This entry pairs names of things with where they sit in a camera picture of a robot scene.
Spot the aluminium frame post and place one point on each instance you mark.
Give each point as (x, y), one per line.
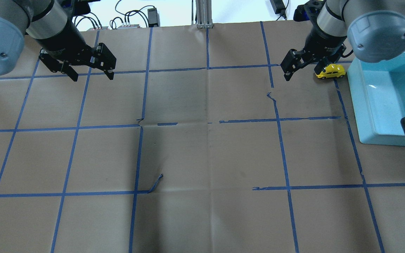
(204, 14)

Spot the light blue plastic bin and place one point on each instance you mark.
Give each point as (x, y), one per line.
(378, 96)

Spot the black power adapter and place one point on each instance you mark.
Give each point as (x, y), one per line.
(153, 17)
(279, 7)

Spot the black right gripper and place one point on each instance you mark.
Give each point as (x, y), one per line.
(323, 41)

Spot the black power adapter right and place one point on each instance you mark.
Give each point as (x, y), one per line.
(279, 7)

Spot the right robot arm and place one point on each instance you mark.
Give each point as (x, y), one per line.
(375, 30)

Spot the yellow beetle toy car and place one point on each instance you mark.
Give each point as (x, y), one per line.
(332, 71)

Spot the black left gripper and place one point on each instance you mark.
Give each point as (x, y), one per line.
(60, 41)

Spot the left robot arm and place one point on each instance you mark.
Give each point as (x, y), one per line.
(49, 23)

